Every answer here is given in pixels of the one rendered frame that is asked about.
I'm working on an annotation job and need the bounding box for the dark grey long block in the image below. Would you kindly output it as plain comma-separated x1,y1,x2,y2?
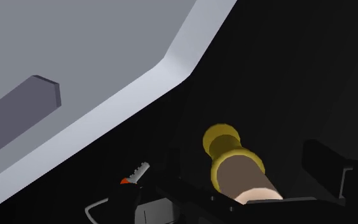
0,74,62,164

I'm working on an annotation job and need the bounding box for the black-handled tool with serrated tip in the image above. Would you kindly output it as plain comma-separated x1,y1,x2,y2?
85,161,151,224

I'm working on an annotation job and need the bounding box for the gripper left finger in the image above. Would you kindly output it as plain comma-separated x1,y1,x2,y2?
156,148,247,224

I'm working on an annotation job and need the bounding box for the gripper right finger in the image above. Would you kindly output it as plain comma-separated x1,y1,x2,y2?
301,139,358,208

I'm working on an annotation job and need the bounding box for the brown cylinder with yellow knob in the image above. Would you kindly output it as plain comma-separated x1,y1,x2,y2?
202,123,284,206

